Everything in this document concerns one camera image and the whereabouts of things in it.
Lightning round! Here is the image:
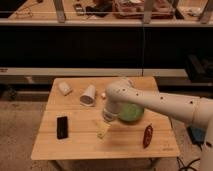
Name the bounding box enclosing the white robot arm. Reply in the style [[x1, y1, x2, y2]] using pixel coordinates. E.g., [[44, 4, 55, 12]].
[[103, 78, 213, 171]]

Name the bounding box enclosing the yellow cheese wedge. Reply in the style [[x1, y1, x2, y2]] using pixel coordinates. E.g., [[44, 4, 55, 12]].
[[97, 121, 110, 139]]

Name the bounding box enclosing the green bowl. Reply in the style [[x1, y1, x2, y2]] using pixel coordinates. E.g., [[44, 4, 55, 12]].
[[118, 103, 144, 122]]

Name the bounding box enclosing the white paper cup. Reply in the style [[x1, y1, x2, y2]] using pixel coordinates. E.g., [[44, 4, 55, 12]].
[[80, 85, 96, 107]]

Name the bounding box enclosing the wooden table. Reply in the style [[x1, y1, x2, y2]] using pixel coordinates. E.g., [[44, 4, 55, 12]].
[[31, 77, 180, 160]]

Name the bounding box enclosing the blue box on floor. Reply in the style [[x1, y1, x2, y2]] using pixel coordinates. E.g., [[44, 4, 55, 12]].
[[187, 126, 205, 145]]

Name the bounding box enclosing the plastic tray on shelf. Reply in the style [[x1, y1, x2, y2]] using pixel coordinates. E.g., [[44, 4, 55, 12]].
[[113, 0, 175, 19]]

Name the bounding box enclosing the black remote on shelf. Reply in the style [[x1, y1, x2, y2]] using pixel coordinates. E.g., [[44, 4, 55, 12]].
[[73, 3, 85, 16]]

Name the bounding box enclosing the black cable on floor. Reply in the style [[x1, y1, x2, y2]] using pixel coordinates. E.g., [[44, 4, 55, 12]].
[[175, 156, 202, 171]]

